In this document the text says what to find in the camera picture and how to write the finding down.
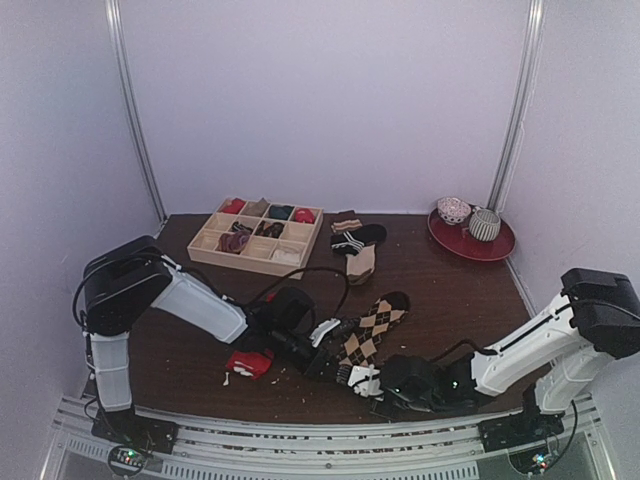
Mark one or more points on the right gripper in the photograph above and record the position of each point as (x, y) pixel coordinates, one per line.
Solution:
(383, 378)

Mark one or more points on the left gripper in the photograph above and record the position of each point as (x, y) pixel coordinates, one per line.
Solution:
(316, 366)

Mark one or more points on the brown beige argyle sock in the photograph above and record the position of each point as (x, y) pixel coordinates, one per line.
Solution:
(382, 316)

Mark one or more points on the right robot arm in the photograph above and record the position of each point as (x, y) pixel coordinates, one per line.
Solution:
(591, 322)

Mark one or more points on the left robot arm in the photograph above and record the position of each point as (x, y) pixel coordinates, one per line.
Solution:
(119, 287)

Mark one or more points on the beige green-toed sock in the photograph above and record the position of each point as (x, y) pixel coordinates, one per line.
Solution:
(360, 267)

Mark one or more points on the black white-striped sock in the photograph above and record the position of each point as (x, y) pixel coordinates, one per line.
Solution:
(353, 242)

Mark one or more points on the maroon striped sock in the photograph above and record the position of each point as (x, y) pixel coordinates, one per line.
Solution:
(345, 221)

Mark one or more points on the wooden compartment organizer box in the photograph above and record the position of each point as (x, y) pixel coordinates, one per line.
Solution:
(256, 256)

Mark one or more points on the rolled red white sock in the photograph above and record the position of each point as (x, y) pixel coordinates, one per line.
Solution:
(304, 215)

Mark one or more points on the rolled dark patterned sock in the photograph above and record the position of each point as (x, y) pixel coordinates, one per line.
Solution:
(269, 229)

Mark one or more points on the rolled teal sock in box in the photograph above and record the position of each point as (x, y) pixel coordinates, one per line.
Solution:
(280, 212)

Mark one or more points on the rolled purple orange sock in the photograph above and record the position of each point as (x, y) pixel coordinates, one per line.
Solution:
(234, 242)

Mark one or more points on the rolled black striped sock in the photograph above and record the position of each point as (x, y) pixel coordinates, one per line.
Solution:
(238, 227)

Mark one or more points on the rolled beige sock in box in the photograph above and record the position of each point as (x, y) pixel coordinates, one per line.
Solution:
(257, 208)

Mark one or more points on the patterned ceramic bowl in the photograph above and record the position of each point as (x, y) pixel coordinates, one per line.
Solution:
(453, 210)

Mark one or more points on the red round tray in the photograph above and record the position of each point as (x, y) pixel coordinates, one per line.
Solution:
(458, 240)

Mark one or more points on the rolled red sock in box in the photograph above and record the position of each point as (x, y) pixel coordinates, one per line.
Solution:
(234, 206)

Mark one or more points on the striped ceramic mug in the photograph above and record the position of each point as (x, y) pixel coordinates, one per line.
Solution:
(484, 224)

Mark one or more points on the aluminium front rail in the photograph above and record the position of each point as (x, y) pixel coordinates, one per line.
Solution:
(211, 448)

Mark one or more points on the right aluminium frame post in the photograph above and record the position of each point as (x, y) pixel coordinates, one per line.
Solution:
(524, 88)

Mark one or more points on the aluminium frame post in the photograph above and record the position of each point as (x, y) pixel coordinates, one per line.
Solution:
(524, 88)
(117, 37)

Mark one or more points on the left aluminium frame post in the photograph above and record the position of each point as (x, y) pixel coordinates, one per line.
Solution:
(117, 37)

